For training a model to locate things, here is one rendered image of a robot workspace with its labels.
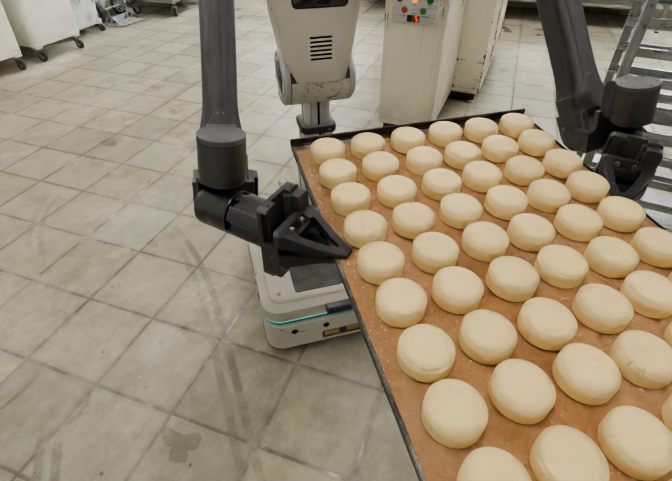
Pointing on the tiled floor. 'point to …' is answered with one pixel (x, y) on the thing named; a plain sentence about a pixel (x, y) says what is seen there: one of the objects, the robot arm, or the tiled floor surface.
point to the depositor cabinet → (479, 34)
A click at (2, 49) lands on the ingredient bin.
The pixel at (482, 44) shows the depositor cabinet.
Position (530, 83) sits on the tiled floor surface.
